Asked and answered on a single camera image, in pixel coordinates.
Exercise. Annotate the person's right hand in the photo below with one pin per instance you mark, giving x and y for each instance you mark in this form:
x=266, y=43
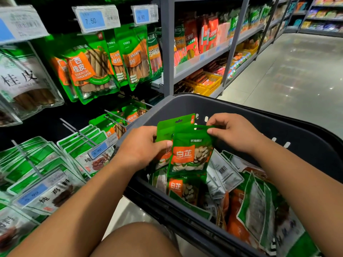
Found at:
x=238, y=131

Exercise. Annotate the person's left hand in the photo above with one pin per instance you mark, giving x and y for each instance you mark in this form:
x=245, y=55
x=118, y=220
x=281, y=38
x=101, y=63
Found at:
x=142, y=150

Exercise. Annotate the black shopping basket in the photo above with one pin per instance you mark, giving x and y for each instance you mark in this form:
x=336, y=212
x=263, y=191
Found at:
x=177, y=101

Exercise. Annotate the row of green white packets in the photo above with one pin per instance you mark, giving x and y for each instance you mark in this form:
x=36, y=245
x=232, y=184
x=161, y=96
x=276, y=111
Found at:
x=80, y=144

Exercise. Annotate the pile of packets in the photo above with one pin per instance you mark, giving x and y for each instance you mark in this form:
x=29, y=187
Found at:
x=252, y=206

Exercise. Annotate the green orange Guangxi cinnamon bags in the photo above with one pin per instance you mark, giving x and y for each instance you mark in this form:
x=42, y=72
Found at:
x=86, y=66
x=134, y=56

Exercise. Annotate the row of clear green-top packets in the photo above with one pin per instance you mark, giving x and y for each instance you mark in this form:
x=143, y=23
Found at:
x=32, y=163

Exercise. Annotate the clear cinnamon packets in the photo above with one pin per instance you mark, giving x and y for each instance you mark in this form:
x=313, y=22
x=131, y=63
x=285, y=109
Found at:
x=27, y=83

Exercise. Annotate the clear brown-spice packets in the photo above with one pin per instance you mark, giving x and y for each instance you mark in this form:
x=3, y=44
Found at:
x=8, y=115

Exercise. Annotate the person's left forearm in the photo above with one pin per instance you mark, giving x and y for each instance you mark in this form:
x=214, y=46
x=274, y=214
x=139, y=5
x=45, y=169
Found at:
x=69, y=216

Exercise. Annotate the person's right forearm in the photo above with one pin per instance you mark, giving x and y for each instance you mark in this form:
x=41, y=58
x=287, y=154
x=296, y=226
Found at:
x=305, y=195

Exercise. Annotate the row of red orange packets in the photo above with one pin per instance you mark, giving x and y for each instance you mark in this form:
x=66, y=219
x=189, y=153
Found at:
x=198, y=32

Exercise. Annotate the blue white price tag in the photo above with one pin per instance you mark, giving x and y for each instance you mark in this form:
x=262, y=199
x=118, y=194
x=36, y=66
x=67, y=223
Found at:
x=96, y=18
x=21, y=24
x=102, y=147
x=144, y=14
x=35, y=191

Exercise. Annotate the yellow display trays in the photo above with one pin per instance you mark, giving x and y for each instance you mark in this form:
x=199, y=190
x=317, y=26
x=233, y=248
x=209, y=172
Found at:
x=206, y=83

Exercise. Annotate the gray metal shelving unit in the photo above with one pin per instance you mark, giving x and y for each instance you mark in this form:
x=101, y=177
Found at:
x=167, y=50
x=321, y=33

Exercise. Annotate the rows of colourful packaged goods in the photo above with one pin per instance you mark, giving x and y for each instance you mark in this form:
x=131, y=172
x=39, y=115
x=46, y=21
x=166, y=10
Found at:
x=321, y=13

